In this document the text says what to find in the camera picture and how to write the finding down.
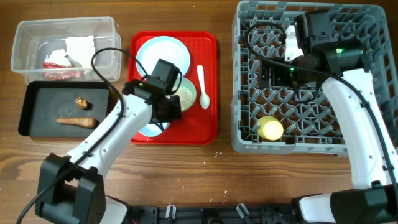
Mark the green bowl with rice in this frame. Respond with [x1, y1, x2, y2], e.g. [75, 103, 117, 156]
[173, 78, 197, 112]

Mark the small light blue bowl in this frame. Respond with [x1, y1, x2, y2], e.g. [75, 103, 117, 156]
[139, 123, 170, 138]

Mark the yellow plastic cup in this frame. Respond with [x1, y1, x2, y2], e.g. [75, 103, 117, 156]
[257, 116, 284, 141]

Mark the large light blue plate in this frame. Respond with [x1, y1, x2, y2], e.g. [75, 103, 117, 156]
[136, 36, 190, 76]

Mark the brown carrot-like food scrap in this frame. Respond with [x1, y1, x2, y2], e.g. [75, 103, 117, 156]
[57, 117, 97, 129]

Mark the small brown food scrap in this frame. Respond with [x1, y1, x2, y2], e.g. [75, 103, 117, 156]
[75, 96, 90, 110]

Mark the white napkin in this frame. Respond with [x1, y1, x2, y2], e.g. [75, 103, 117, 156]
[44, 35, 96, 68]

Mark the red snack wrapper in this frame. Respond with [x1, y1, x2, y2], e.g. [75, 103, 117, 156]
[43, 62, 84, 80]

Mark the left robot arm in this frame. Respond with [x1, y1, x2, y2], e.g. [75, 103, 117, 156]
[34, 59, 182, 223]

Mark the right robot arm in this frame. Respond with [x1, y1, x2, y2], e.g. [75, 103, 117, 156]
[282, 10, 397, 223]

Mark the grey dishwasher rack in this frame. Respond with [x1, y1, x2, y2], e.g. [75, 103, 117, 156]
[231, 1, 397, 156]

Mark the black waste tray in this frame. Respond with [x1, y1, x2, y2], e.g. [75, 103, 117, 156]
[18, 81, 109, 138]

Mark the red serving tray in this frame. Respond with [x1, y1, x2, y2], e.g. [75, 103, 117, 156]
[131, 31, 218, 145]

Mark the white plastic spoon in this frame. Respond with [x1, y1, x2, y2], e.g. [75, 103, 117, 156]
[197, 65, 210, 110]

